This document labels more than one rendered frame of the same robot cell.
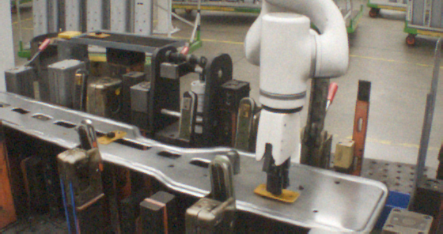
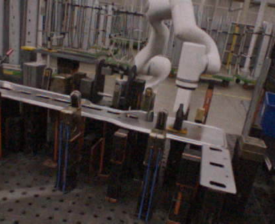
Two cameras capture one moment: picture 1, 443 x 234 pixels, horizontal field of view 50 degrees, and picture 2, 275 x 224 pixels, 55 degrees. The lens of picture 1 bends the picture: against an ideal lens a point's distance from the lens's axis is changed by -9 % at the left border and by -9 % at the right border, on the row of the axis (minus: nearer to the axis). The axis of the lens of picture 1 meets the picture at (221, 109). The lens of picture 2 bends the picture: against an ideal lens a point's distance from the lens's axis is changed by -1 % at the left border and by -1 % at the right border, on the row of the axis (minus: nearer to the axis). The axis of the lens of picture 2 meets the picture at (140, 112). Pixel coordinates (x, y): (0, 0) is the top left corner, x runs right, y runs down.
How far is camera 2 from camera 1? 0.38 m
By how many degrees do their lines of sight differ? 18
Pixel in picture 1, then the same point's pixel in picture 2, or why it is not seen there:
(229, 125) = (136, 101)
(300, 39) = (202, 55)
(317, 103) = not seen: hidden behind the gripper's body
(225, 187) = (164, 123)
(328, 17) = (211, 46)
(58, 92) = (30, 80)
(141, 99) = (87, 85)
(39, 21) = not seen: outside the picture
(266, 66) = (185, 67)
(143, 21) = not seen: hidden behind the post
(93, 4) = not seen: outside the picture
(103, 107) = (63, 89)
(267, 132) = (182, 98)
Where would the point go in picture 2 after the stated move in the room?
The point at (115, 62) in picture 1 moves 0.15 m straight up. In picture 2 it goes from (62, 66) to (64, 39)
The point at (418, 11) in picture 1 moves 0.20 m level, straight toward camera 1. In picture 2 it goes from (176, 59) to (176, 60)
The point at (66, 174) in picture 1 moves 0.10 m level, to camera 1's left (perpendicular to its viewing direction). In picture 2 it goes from (66, 120) to (37, 119)
